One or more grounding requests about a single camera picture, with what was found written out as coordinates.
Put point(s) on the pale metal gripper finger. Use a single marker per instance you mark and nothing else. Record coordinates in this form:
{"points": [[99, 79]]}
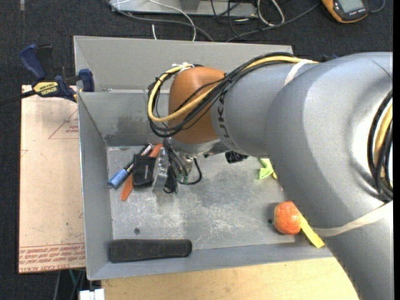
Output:
{"points": [[162, 160], [160, 182]]}

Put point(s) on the orange flat stick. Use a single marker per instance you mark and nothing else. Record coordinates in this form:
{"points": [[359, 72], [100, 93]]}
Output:
{"points": [[127, 190]]}

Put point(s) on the blue capped marker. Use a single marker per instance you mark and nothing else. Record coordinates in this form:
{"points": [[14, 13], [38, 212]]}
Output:
{"points": [[118, 178]]}

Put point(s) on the grey metal bin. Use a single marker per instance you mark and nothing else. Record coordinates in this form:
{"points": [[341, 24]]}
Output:
{"points": [[218, 205]]}

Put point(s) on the dark green flat block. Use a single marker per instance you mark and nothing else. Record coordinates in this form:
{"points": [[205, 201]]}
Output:
{"points": [[150, 250]]}

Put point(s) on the yellow-green cloth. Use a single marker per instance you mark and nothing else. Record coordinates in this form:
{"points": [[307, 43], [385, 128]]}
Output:
{"points": [[265, 169]]}

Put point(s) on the brown cardboard board red print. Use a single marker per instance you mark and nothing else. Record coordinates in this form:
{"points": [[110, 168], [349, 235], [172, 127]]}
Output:
{"points": [[50, 180]]}

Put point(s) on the orange toy fruit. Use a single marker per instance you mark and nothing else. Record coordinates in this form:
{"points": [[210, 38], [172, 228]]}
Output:
{"points": [[287, 218]]}

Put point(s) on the yellow flat strip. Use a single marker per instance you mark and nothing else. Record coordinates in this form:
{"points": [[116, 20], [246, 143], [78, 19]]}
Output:
{"points": [[312, 234]]}

